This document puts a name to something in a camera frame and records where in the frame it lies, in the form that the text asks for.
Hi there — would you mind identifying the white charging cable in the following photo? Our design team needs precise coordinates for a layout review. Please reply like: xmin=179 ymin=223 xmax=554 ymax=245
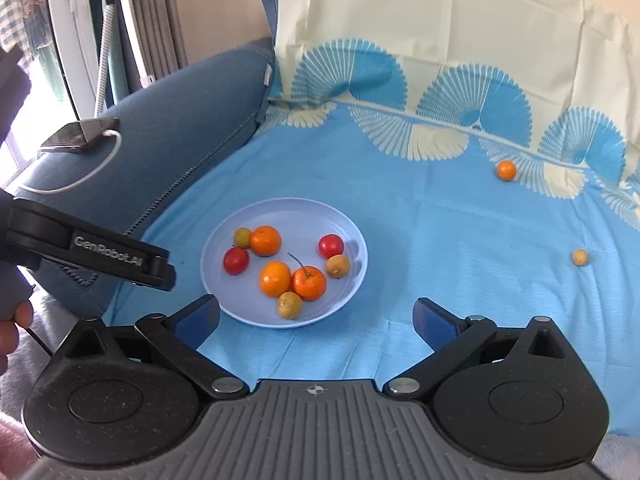
xmin=17 ymin=129 xmax=124 ymax=195

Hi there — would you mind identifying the orange mandarin with long stem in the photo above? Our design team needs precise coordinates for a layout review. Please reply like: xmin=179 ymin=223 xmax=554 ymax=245
xmin=287 ymin=252 xmax=328 ymax=302

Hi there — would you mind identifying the black object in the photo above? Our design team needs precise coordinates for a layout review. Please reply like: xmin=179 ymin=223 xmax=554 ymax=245
xmin=0 ymin=47 xmax=32 ymax=162

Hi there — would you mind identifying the black cable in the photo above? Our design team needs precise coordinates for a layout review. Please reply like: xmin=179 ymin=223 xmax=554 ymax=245
xmin=26 ymin=326 xmax=54 ymax=357

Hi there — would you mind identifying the light blue plate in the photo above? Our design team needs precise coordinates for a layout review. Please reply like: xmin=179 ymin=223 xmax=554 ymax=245
xmin=200 ymin=197 xmax=369 ymax=329

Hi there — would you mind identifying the person's left hand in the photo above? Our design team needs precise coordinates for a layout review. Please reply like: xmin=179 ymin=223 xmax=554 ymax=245
xmin=0 ymin=301 xmax=34 ymax=377

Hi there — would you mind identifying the grey ribbed hose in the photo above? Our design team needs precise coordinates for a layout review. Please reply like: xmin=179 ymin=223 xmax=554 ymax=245
xmin=94 ymin=1 xmax=120 ymax=117

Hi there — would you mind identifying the checkered cloth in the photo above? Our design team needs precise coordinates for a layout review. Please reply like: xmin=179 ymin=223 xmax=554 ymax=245
xmin=0 ymin=0 xmax=32 ymax=56

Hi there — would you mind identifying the white window frame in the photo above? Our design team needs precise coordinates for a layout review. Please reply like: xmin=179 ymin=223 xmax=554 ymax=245
xmin=44 ymin=0 xmax=103 ymax=118

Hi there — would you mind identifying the red tomato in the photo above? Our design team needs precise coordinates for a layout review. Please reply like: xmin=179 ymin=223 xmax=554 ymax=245
xmin=223 ymin=246 xmax=250 ymax=276
xmin=318 ymin=233 xmax=345 ymax=260

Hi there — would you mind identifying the blue fan-patterned bed sheet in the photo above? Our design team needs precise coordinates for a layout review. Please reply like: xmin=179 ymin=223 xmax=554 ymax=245
xmin=102 ymin=0 xmax=640 ymax=438

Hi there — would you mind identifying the black smartphone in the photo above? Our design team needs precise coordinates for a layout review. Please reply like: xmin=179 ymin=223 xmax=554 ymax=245
xmin=39 ymin=116 xmax=121 ymax=154

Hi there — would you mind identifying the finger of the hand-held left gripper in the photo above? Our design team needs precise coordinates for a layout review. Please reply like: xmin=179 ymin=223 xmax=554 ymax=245
xmin=141 ymin=247 xmax=177 ymax=292

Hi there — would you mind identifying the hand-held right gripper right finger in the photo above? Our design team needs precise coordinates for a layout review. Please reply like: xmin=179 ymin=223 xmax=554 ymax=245
xmin=382 ymin=297 xmax=576 ymax=401

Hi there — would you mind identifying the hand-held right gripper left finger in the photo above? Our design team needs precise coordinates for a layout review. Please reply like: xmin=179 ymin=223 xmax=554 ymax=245
xmin=50 ymin=294 xmax=249 ymax=402

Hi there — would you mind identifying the grey curtain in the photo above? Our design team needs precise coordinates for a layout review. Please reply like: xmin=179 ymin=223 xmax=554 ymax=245
xmin=117 ymin=0 xmax=187 ymax=88

